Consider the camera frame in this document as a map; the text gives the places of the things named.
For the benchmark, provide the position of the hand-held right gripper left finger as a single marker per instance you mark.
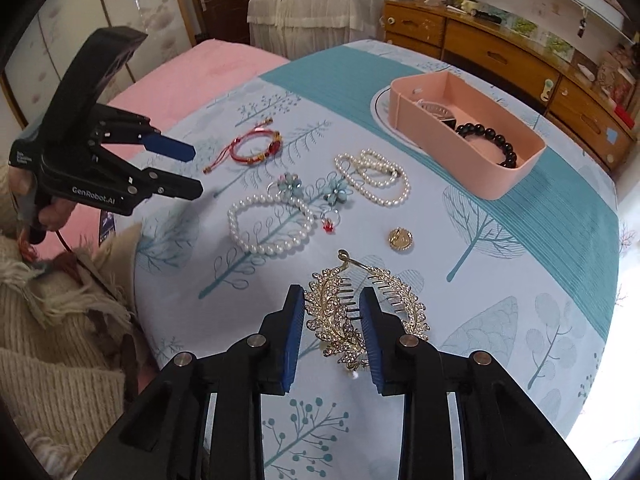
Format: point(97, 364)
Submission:
point(295, 340)

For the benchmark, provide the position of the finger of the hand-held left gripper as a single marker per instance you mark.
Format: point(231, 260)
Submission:
point(180, 189)
point(170, 147)

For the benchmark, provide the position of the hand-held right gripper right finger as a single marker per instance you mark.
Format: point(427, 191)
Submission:
point(372, 345)

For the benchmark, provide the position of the gold leaf hair comb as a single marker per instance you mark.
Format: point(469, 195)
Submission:
point(330, 310)

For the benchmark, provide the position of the gold round brooch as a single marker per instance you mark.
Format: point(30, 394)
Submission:
point(401, 240)

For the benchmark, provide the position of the blue flower earring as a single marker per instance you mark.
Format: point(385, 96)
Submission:
point(289, 182)
point(336, 192)

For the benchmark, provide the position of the pink plastic box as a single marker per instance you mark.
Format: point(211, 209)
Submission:
point(500, 180)

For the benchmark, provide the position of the person's left forearm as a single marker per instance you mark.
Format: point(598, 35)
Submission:
point(50, 360)

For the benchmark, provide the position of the person's left hand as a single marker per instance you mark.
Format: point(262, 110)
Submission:
point(54, 215)

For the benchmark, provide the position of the pink blanket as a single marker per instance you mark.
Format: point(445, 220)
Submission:
point(200, 70)

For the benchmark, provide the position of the white sliding wardrobe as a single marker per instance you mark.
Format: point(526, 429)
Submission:
point(75, 10)

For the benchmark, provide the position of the lace covered cabinet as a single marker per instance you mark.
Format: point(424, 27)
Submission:
point(310, 5)

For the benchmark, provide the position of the small black clip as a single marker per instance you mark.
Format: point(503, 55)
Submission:
point(446, 123)

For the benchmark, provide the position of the white drawer safety lock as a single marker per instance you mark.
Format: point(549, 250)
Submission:
point(547, 92)

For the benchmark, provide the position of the wooden desk with drawers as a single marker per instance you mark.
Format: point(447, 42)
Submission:
point(500, 55)

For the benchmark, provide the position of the blue square sticker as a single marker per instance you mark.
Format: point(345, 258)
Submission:
point(612, 136)

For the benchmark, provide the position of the red flat box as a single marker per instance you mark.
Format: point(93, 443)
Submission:
point(627, 117)

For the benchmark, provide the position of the black flashlight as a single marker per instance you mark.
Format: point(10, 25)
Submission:
point(489, 16)

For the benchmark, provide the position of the white squeeze tube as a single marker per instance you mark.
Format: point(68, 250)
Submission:
point(586, 71)

